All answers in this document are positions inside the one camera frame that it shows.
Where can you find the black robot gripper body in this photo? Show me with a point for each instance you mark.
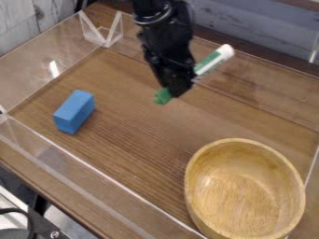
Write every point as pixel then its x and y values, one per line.
pixel 165 23

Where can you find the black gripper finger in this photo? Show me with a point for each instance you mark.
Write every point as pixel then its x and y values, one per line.
pixel 175 75

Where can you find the green Expo marker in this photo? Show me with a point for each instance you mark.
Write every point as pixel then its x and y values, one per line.
pixel 205 65

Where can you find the brown wooden bowl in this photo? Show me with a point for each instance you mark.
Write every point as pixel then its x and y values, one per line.
pixel 243 191

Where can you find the blue foam block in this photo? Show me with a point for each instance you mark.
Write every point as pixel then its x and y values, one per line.
pixel 73 111

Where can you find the black metal table bracket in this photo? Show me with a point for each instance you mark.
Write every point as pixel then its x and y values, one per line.
pixel 44 229

